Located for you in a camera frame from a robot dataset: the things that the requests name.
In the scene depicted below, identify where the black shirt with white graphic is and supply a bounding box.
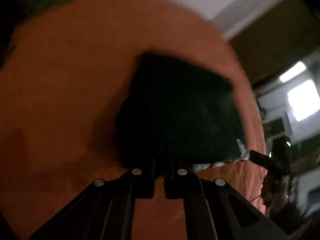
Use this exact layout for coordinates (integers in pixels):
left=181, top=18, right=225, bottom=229
left=114, top=51, right=249, bottom=170

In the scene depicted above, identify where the brown wooden door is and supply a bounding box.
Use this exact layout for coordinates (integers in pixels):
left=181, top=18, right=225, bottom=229
left=231, top=0, right=319, bottom=88

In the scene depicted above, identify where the orange fleece bed blanket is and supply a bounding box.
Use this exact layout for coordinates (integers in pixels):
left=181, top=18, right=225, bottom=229
left=1, top=0, right=266, bottom=239

